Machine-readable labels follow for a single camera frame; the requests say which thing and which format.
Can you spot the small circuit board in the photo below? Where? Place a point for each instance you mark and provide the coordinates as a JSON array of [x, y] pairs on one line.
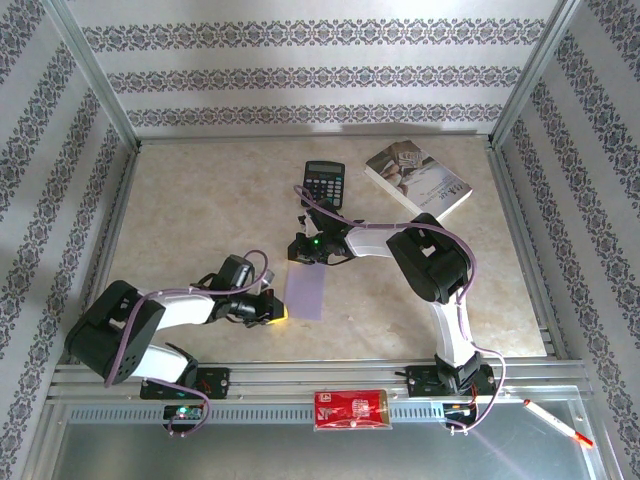
[[182, 413], [457, 411]]

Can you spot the lilac paper sheet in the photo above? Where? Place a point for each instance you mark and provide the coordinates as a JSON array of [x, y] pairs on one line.
[[305, 292]]

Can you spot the aluminium frame post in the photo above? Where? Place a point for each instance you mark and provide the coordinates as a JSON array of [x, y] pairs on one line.
[[535, 70], [90, 75]]

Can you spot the red packet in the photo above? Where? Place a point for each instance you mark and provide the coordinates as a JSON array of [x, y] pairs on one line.
[[350, 410]]

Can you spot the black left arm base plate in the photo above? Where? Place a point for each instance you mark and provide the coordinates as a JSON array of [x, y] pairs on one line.
[[215, 382]]

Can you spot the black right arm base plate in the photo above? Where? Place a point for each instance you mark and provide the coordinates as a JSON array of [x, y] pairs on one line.
[[422, 380]]

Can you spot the black calculator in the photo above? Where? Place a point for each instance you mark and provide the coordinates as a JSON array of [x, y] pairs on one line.
[[325, 175]]

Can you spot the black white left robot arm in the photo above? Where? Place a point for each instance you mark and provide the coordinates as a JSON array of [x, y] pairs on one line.
[[110, 330]]

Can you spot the grey metal panel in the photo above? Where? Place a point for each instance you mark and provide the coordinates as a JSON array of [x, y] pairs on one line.
[[300, 455]]

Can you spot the red white pen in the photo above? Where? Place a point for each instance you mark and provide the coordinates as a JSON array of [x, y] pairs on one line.
[[550, 417]]

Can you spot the aluminium back rail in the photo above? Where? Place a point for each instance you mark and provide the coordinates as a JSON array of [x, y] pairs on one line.
[[310, 138]]

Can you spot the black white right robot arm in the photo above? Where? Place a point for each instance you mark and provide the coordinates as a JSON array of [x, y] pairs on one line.
[[430, 260]]

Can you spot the white paperback book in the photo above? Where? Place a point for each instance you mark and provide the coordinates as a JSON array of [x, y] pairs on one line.
[[425, 180]]

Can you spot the aluminium side rail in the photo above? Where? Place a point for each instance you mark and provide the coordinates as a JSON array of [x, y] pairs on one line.
[[525, 250], [107, 240]]

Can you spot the aluminium front rail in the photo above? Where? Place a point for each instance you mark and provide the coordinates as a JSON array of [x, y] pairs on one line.
[[310, 372]]

